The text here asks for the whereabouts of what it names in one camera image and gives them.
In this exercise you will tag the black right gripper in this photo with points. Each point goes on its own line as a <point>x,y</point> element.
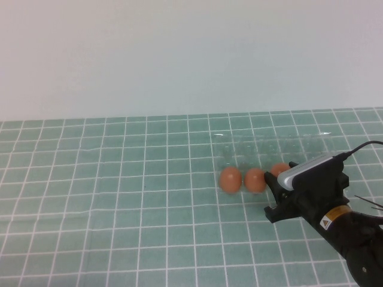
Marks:
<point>317,197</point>

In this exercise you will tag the brown egg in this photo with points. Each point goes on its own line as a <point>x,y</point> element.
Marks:
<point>230,180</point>
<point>279,169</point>
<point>254,183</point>

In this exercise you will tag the clear plastic egg tray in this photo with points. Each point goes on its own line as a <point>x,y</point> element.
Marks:
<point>239,149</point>

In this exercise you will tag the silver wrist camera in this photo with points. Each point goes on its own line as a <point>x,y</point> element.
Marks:
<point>305,170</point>

